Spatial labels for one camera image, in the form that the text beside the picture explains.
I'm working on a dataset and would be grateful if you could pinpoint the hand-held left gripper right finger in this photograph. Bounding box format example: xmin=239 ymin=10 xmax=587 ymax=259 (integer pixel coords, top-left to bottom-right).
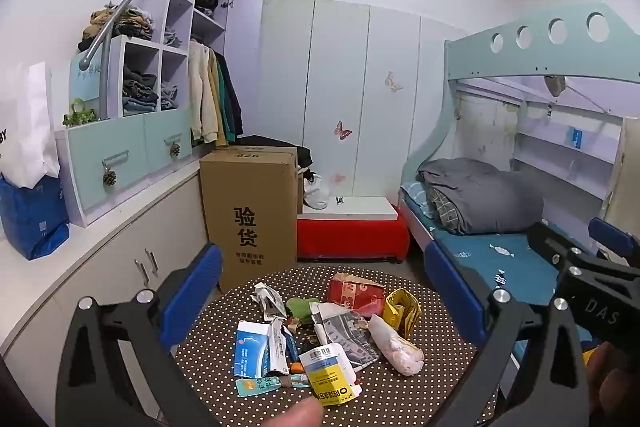
xmin=423 ymin=241 xmax=591 ymax=427

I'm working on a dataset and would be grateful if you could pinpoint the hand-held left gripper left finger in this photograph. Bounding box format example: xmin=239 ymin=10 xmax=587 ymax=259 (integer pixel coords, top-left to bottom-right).
xmin=54 ymin=243 xmax=224 ymax=427

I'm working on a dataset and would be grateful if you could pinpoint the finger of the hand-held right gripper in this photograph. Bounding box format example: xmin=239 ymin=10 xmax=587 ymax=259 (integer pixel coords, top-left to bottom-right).
xmin=526 ymin=221 xmax=581 ymax=270
xmin=588 ymin=217 xmax=640 ymax=260

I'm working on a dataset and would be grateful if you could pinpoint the yellow wrapper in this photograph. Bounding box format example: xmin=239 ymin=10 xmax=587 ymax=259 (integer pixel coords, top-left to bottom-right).
xmin=382 ymin=288 xmax=423 ymax=338

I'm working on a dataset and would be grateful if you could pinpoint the pink white plastic bag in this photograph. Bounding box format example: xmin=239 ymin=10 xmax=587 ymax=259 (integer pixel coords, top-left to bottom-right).
xmin=367 ymin=313 xmax=426 ymax=377

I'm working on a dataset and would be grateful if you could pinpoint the newspaper sheet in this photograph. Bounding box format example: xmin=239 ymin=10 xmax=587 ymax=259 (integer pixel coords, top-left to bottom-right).
xmin=310 ymin=302 xmax=383 ymax=370

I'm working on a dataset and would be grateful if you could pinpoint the person's right hand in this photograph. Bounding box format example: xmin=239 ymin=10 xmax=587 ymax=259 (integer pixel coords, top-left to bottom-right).
xmin=587 ymin=341 xmax=640 ymax=409

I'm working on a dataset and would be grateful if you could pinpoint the person's left hand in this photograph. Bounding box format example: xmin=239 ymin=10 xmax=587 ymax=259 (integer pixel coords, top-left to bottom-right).
xmin=251 ymin=398 xmax=326 ymax=427

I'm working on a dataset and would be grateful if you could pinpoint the bed with teal cover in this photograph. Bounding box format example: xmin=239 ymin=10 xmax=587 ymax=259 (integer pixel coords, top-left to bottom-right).
xmin=402 ymin=192 xmax=608 ymax=358

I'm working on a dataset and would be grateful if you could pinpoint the beige wooden board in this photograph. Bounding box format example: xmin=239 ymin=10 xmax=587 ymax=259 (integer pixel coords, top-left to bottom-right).
xmin=602 ymin=117 xmax=640 ymax=240

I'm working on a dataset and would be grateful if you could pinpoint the crumpled white printed packet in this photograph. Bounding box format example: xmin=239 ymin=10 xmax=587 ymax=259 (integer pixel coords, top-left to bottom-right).
xmin=251 ymin=282 xmax=287 ymax=322

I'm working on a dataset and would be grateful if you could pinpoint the grey duvet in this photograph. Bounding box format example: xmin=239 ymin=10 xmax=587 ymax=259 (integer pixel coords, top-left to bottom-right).
xmin=417 ymin=157 xmax=545 ymax=235

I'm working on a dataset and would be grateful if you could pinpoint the blue white carton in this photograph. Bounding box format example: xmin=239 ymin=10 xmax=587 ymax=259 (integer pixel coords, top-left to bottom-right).
xmin=234 ymin=319 xmax=273 ymax=379

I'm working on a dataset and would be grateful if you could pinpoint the lilac bed shelf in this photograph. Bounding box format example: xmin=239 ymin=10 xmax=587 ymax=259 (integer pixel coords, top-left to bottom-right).
xmin=512 ymin=127 xmax=621 ymax=202

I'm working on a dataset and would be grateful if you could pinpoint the red paper packet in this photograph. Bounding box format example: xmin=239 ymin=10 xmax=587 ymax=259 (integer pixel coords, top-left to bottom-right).
xmin=326 ymin=273 xmax=387 ymax=319

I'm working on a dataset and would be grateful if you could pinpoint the white low cabinet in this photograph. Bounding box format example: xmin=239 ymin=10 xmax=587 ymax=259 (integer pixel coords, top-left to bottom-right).
xmin=0 ymin=152 xmax=211 ymax=408

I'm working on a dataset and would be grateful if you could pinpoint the white tube packet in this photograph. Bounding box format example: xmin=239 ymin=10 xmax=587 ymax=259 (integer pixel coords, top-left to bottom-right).
xmin=267 ymin=317 xmax=301 ymax=375

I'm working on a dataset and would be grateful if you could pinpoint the large cardboard box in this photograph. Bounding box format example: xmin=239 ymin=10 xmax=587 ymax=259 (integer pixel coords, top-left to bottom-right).
xmin=199 ymin=146 xmax=301 ymax=293

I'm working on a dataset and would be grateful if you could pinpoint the blue plaid pillow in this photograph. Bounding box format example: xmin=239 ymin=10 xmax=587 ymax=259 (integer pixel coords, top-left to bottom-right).
xmin=402 ymin=181 xmax=437 ymax=219

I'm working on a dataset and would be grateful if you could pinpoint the green wrapper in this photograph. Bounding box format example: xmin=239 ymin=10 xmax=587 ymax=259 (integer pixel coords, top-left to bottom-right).
xmin=285 ymin=297 xmax=321 ymax=320

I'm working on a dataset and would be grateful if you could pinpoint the teal card packet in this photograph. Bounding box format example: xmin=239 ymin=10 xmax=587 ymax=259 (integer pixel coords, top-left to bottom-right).
xmin=235 ymin=374 xmax=311 ymax=400

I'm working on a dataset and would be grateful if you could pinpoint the red bench white top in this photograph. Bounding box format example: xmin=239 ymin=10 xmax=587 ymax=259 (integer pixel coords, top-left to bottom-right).
xmin=296 ymin=196 xmax=411 ymax=264

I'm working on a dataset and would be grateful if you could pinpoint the yellow white box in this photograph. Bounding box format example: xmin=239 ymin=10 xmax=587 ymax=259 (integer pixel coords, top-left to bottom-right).
xmin=298 ymin=343 xmax=362 ymax=407

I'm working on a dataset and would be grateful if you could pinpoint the round grey object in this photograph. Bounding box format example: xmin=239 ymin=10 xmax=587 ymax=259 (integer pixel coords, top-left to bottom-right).
xmin=544 ymin=74 xmax=567 ymax=98

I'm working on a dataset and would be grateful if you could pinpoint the teal drawer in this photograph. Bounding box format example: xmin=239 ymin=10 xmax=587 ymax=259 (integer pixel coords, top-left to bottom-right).
xmin=144 ymin=104 xmax=193 ymax=168
xmin=67 ymin=112 xmax=151 ymax=212

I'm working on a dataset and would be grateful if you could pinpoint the black clothes pile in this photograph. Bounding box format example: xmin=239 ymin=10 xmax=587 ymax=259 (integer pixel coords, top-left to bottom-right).
xmin=235 ymin=134 xmax=313 ymax=170

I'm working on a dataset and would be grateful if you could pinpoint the blue shopping bag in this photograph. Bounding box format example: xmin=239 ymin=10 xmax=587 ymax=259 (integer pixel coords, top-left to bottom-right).
xmin=0 ymin=174 xmax=71 ymax=261

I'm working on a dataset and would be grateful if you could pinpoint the green hanging garment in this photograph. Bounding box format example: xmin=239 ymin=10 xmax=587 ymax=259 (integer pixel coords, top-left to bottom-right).
xmin=220 ymin=57 xmax=237 ymax=142

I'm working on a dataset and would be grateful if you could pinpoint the light blue bunk bed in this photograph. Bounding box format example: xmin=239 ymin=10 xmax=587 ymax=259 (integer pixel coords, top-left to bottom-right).
xmin=400 ymin=0 xmax=640 ymax=358

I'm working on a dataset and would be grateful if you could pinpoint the black hanging coat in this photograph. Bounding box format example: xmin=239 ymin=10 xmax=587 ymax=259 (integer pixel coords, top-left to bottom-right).
xmin=217 ymin=52 xmax=244 ymax=140

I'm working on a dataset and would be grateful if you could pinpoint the cream hanging jacket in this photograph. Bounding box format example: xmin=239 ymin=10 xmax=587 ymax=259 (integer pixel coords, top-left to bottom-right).
xmin=187 ymin=42 xmax=221 ymax=145

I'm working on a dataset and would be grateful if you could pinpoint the dark folded clothes stack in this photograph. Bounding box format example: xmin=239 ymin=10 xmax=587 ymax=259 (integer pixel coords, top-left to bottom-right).
xmin=122 ymin=67 xmax=161 ymax=115

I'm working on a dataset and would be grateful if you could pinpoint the green plant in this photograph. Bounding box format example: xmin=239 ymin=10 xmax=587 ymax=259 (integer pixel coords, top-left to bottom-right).
xmin=62 ymin=99 xmax=96 ymax=128

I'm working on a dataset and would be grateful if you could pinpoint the white paper bag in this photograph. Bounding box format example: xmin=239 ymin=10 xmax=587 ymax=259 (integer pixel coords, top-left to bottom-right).
xmin=0 ymin=62 xmax=61 ymax=188

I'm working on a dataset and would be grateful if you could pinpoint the white wardrobe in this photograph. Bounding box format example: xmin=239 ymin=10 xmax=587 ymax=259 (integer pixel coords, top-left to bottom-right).
xmin=252 ymin=0 xmax=468 ymax=202

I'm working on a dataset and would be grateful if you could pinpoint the khaki clothes pile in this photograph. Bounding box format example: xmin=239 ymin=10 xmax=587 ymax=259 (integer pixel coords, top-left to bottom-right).
xmin=80 ymin=7 xmax=155 ymax=52

